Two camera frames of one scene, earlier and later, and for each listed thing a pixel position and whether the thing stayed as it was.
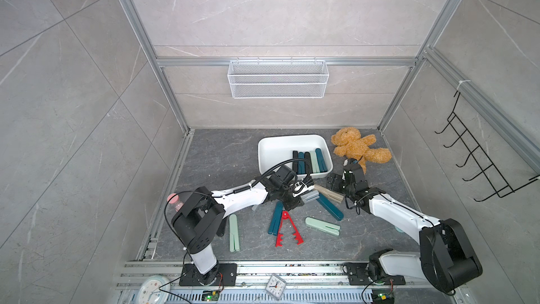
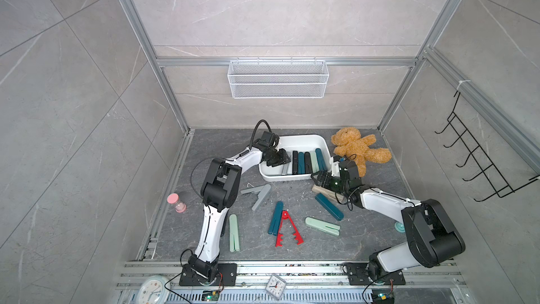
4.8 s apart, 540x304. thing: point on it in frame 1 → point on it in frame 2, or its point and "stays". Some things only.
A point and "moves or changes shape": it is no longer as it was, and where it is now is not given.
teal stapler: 301,164 stays
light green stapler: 314,160 stays
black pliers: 295,163 stays
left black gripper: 293,204 → 284,160
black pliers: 308,165 stays
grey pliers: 310,196 moves or changes shape
